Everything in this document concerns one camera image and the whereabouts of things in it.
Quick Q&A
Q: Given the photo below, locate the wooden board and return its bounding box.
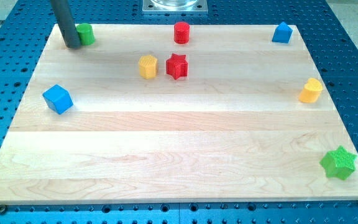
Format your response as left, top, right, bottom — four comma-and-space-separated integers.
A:
0, 24, 358, 205

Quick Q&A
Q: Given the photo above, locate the yellow hexagon block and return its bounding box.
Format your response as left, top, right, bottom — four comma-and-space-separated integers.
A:
138, 55, 158, 79

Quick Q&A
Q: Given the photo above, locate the left board stop bolt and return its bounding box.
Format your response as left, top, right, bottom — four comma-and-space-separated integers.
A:
0, 205, 7, 215

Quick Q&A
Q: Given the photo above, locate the red star block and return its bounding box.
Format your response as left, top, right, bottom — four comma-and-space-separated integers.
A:
166, 54, 188, 80

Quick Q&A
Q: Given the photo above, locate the red cylinder block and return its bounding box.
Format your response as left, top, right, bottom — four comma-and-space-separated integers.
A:
174, 22, 190, 44

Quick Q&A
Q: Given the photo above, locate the green cylinder block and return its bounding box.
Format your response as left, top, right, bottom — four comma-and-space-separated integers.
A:
76, 23, 95, 45

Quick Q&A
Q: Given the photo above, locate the blue cube block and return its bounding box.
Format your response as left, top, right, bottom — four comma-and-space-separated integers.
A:
42, 85, 73, 114

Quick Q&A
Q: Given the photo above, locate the blue pentagon block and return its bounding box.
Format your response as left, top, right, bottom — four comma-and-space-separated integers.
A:
272, 22, 293, 44

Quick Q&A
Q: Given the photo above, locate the yellow heart block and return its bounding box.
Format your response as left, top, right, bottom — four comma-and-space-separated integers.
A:
298, 78, 323, 103

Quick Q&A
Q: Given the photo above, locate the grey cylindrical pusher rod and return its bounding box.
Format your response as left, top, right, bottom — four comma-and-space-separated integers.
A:
50, 0, 81, 49

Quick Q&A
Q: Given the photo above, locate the green star block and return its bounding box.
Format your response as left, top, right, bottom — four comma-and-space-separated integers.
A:
319, 145, 357, 180

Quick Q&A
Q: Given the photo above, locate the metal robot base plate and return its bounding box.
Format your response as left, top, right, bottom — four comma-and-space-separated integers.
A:
141, 0, 208, 14

